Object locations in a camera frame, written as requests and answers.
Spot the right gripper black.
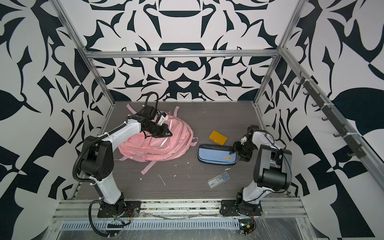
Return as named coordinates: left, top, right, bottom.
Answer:
left=230, top=141, right=258, bottom=161

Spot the pink student backpack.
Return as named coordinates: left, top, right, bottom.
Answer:
left=118, top=106, right=199, bottom=175

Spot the small yellow notebook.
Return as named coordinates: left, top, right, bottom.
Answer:
left=209, top=131, right=228, bottom=146

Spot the blue pencil case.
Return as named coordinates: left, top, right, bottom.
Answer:
left=198, top=144, right=237, bottom=166

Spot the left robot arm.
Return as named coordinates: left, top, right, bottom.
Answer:
left=72, top=105, right=172, bottom=214

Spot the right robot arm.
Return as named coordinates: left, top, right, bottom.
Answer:
left=233, top=125, right=292, bottom=205

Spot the clear plastic ruler box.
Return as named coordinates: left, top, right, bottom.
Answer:
left=208, top=172, right=230, bottom=188

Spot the small green circuit board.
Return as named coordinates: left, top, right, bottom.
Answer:
left=239, top=219, right=256, bottom=236

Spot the grey hook rack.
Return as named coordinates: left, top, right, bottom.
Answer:
left=297, top=72, right=367, bottom=159

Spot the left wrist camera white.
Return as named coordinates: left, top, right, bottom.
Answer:
left=157, top=113, right=169, bottom=126

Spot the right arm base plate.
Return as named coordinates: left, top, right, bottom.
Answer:
left=219, top=200, right=263, bottom=217

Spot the aluminium front rail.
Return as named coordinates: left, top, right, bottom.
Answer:
left=52, top=198, right=308, bottom=221

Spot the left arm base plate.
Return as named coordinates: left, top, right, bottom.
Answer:
left=97, top=201, right=142, bottom=218

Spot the white vented cable duct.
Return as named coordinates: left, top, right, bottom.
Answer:
left=59, top=218, right=241, bottom=232

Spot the black corrugated cable hose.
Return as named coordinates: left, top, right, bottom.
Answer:
left=71, top=91, right=160, bottom=238

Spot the aluminium frame crossbar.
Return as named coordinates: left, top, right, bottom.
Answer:
left=85, top=50, right=278, bottom=59

